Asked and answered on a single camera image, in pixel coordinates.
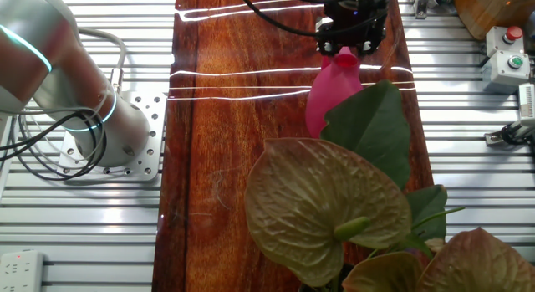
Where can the aluminium camera mount bar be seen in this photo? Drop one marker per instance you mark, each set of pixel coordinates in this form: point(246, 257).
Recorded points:
point(495, 137)

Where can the white power strip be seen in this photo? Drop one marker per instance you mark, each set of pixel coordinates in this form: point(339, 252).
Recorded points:
point(21, 271)

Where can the silver ribbed depth camera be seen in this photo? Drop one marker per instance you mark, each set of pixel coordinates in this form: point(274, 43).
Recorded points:
point(527, 101)

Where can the grey box with red button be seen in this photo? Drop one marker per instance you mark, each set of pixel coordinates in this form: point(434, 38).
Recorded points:
point(497, 43)

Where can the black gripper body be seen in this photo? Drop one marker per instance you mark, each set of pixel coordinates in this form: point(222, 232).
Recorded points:
point(355, 20)

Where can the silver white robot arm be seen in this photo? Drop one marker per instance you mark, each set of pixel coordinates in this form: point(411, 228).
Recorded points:
point(42, 45)

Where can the pink plastic watering can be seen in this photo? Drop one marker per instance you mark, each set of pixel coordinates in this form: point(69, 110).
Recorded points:
point(330, 99)

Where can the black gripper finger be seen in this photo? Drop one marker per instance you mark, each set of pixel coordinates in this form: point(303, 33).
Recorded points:
point(324, 45)
point(372, 47)

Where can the glossy wood grain board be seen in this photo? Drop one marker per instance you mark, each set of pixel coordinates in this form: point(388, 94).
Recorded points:
point(234, 137)

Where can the potted green leafy plant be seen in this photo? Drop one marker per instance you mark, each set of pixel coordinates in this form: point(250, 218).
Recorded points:
point(326, 200)

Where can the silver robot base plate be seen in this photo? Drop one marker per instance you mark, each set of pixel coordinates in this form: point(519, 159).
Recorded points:
point(148, 133)

